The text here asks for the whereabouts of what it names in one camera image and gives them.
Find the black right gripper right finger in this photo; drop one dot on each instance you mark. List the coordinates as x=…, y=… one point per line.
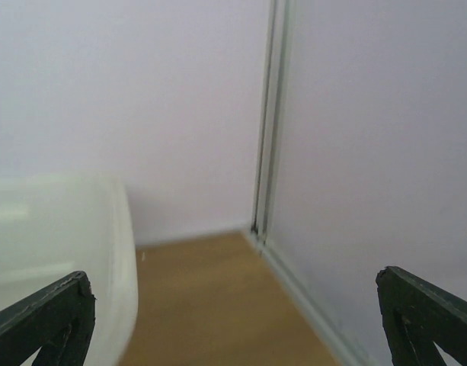
x=420, y=319

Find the translucent white plastic tub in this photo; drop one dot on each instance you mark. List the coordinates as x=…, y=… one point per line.
x=53, y=225

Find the aluminium corner frame post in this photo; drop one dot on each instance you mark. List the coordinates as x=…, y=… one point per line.
x=279, y=30

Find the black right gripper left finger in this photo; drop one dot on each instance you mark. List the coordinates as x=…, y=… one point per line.
x=55, y=324

